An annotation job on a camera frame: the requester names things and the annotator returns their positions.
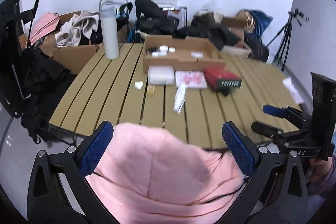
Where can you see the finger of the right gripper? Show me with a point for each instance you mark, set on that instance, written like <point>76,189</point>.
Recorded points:
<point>278,111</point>
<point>276,134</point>

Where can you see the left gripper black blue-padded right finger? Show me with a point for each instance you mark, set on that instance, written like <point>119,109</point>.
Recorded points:
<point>276,189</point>

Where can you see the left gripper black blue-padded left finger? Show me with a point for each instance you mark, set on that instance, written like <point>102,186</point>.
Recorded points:
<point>58,190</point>

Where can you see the black hair clip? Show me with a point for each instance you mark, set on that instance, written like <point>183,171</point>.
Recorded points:
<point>225,92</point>

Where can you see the red and green box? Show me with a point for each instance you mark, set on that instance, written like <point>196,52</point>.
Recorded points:
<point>219,79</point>

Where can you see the pink cartoon tissue pack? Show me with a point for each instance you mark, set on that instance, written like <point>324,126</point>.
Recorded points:
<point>192,79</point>

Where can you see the white spray bottle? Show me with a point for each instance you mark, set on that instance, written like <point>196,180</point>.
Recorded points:
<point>179,98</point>

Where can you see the white wet wipes pack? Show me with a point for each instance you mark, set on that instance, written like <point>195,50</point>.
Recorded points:
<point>161,75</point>

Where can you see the white charger plug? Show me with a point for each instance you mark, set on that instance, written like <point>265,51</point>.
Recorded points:
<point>138,85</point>

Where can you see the yellow eraser block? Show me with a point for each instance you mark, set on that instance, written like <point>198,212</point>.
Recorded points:
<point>150,90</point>

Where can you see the small white round jar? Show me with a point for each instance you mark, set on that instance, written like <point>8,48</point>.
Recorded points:
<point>163,48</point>

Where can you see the white paper sheet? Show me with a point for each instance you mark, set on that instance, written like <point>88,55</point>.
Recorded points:
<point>296,96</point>

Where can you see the black suitcase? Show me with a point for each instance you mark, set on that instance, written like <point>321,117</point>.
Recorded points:
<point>259,51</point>

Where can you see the pink clothing of person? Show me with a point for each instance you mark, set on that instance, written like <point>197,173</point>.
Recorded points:
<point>147,175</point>

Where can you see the blue bag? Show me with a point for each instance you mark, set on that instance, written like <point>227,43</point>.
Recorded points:
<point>262,21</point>

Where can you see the wicker basket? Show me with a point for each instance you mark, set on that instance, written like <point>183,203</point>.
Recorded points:
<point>250,22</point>

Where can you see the brown cardboard tray box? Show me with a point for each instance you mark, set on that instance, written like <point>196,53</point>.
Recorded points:
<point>181,59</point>

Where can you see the small label sticker pack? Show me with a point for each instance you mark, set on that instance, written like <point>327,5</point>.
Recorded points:
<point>197,54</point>

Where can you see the black stroller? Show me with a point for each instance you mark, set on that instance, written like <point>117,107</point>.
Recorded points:
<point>32,84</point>

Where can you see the large floor cardboard box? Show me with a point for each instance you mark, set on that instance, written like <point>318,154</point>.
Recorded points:
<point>73,58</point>

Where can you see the beige clothes pile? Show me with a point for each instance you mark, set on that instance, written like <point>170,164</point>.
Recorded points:
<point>79,25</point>

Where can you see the pink bag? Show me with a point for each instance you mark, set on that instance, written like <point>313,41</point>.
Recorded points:
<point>45,25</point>

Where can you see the white thermos bottle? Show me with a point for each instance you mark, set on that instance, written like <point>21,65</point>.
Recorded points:
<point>109,31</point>

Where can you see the black camera tripod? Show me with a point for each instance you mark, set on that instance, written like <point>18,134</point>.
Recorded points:
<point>281,56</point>

